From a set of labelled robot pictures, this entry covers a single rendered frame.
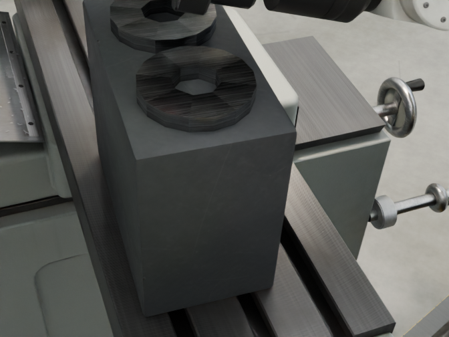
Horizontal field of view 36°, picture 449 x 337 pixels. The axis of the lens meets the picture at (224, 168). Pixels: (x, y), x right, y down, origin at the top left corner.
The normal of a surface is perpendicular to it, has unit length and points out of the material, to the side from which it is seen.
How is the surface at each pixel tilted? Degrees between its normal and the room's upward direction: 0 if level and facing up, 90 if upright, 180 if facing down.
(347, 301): 0
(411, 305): 0
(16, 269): 90
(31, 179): 90
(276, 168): 90
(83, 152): 0
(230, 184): 90
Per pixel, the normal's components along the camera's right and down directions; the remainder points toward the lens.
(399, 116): -0.94, 0.21
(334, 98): 0.05, -0.73
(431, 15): 0.18, 0.35
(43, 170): 0.35, 0.66
